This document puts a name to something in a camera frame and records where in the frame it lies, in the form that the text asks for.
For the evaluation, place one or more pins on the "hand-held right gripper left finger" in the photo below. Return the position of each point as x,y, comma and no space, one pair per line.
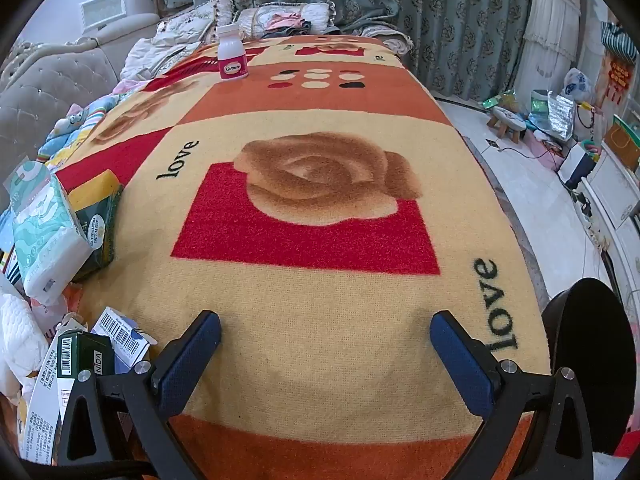
190,360

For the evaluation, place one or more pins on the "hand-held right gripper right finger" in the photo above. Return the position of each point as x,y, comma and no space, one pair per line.
460,360

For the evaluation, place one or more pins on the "green white box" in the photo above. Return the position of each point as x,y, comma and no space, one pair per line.
75,355

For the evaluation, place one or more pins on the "black trash bin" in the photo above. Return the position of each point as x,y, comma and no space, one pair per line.
590,340

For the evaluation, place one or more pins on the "white blue box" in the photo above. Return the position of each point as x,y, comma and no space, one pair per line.
121,340

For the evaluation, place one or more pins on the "rose printed blanket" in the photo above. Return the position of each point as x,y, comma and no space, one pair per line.
320,300

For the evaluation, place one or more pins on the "yellow green sponge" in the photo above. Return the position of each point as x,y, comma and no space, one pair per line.
97,240

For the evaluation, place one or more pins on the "white padded cloth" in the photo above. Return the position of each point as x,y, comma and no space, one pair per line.
17,340

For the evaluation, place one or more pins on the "teal white tissue pack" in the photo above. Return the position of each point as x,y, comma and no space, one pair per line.
47,245

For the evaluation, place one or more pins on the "white box appliance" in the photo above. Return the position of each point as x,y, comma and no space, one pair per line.
575,165

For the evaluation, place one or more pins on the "white tv cabinet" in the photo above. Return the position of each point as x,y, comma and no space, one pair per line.
612,190

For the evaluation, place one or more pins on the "small wooden stool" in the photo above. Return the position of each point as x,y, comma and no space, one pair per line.
506,120

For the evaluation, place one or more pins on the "colourful cartoon quilt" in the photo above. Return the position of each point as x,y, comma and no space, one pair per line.
80,125

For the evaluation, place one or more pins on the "silver insulated bag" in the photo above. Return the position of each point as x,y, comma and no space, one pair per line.
561,115

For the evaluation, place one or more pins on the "white plastic bag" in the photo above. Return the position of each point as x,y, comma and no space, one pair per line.
579,85

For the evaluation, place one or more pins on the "white bottle pink label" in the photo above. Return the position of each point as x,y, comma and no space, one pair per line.
231,55

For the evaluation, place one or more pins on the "grey tufted sofa back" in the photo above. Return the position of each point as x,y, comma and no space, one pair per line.
50,85

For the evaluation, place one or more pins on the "beige embroidered pillow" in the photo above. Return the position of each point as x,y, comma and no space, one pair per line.
190,22

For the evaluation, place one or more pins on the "green patterned curtain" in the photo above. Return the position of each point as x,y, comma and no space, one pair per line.
450,20

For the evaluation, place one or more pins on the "frilled floral pillow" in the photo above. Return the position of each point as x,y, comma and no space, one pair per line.
255,17

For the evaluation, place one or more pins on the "red wall hanging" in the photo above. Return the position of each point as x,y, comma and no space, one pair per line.
619,80

